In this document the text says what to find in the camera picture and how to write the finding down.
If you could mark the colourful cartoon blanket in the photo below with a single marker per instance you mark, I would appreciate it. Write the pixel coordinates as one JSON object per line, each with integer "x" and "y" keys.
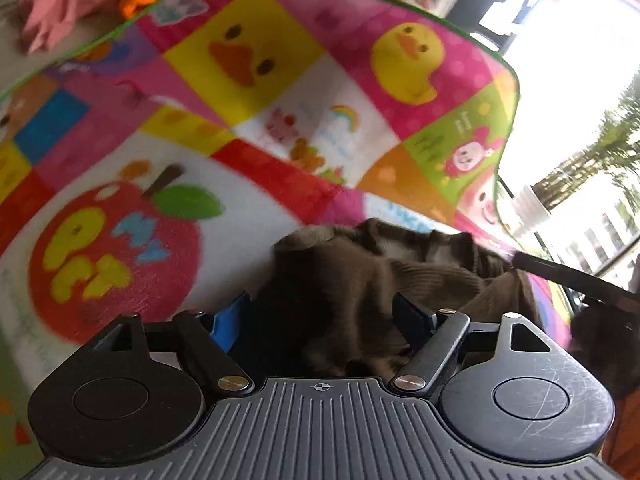
{"x": 154, "y": 170}

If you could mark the brown knit sweater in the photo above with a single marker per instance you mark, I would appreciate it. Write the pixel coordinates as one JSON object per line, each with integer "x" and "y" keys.
{"x": 327, "y": 309}

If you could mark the pink cloth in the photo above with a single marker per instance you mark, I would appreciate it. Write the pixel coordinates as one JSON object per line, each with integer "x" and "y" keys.
{"x": 45, "y": 23}

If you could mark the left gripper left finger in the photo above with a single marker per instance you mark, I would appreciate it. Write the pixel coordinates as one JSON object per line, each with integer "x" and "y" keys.
{"x": 204, "y": 342}

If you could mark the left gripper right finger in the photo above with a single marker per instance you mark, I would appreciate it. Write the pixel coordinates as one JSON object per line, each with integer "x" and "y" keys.
{"x": 434, "y": 340}

